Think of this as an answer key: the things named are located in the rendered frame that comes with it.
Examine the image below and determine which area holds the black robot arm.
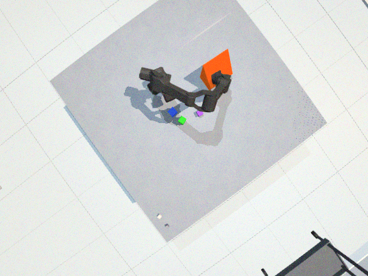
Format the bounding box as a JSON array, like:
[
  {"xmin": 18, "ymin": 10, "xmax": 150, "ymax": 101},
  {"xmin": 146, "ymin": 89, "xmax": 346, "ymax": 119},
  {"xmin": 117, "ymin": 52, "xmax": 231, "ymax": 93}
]
[{"xmin": 139, "ymin": 67, "xmax": 231, "ymax": 113}]

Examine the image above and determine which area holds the blue block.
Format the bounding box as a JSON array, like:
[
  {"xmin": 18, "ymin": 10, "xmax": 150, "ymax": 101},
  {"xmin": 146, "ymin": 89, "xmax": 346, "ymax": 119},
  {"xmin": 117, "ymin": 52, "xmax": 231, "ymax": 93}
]
[{"xmin": 168, "ymin": 107, "xmax": 178, "ymax": 117}]

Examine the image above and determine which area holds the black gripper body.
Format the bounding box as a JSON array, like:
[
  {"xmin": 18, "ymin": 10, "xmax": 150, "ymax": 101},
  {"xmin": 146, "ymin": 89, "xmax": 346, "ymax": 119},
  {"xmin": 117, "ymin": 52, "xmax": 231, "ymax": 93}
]
[{"xmin": 154, "ymin": 67, "xmax": 175, "ymax": 102}]

